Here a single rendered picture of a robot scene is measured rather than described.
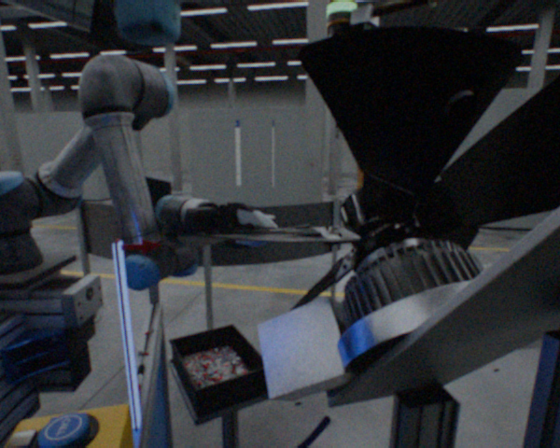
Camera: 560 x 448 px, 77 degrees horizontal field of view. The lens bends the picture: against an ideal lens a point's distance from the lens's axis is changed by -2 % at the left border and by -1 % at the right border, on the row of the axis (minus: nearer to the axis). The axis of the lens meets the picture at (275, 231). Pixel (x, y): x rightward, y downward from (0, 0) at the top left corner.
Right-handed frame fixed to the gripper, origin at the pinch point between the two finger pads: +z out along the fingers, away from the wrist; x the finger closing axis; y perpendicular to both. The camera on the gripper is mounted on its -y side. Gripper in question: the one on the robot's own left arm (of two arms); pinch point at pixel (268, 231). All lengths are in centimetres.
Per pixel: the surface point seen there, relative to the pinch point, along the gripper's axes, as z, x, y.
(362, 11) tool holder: 15.3, -34.3, -1.3
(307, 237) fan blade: 11.1, -1.2, -3.8
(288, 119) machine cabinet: -356, -113, 466
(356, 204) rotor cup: 13.3, -6.4, 7.4
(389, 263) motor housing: 23.7, 0.7, -1.2
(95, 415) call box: 9.4, 14.2, -35.6
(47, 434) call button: 9.7, 13.6, -39.9
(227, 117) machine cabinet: -458, -113, 413
